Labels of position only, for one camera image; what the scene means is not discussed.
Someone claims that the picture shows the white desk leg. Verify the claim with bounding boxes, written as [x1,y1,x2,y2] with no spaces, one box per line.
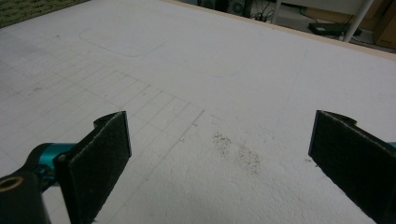
[341,0,375,44]
[270,0,284,25]

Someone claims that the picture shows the black computer tower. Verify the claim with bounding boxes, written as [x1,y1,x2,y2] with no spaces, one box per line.
[227,0,254,17]

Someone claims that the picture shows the green woven basket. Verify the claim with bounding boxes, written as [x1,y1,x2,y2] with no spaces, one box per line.
[0,0,91,30]

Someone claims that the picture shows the black floor cables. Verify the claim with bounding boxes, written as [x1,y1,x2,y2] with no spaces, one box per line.
[251,0,276,23]

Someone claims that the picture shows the white foam mat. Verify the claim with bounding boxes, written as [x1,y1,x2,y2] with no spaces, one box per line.
[0,0,396,224]

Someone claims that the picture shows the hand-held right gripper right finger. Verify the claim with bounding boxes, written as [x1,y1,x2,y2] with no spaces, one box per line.
[307,109,396,224]

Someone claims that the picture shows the black flat device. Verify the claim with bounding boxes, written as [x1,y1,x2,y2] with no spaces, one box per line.
[307,21,362,37]

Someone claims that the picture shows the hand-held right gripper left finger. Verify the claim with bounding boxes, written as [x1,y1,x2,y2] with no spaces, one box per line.
[53,110,133,224]

